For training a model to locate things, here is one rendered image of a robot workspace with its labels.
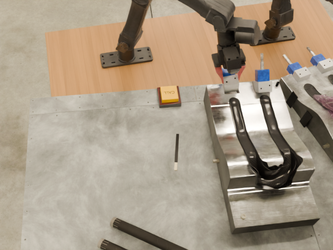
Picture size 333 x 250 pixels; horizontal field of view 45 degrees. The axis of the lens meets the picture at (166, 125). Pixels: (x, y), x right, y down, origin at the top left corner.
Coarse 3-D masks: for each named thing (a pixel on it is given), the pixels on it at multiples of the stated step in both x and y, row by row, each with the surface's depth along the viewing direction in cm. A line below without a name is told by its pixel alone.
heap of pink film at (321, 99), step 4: (316, 96) 144; (320, 96) 142; (324, 96) 141; (328, 96) 140; (332, 96) 140; (316, 100) 142; (320, 100) 140; (324, 100) 139; (328, 100) 138; (332, 100) 138; (324, 104) 138; (328, 104) 137; (332, 104) 136; (328, 108) 136; (332, 108) 135; (332, 112) 136; (332, 116) 135
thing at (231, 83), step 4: (224, 72) 139; (224, 76) 137; (228, 76) 137; (232, 76) 136; (236, 76) 136; (224, 80) 136; (228, 80) 136; (232, 80) 136; (236, 80) 136; (224, 84) 136; (228, 84) 136; (232, 84) 135; (236, 84) 136; (224, 88) 137; (228, 88) 138; (232, 88) 138; (236, 88) 139; (224, 92) 140
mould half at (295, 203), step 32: (224, 96) 139; (256, 96) 140; (224, 128) 133; (256, 128) 134; (288, 128) 134; (224, 160) 124; (224, 192) 127; (256, 192) 124; (288, 192) 124; (256, 224) 119; (288, 224) 122
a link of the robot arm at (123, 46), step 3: (123, 42) 145; (126, 42) 145; (117, 45) 150; (120, 45) 147; (123, 45) 146; (126, 45) 146; (129, 45) 146; (117, 48) 149; (120, 48) 148; (123, 48) 148; (126, 48) 147; (120, 51) 150; (123, 51) 149
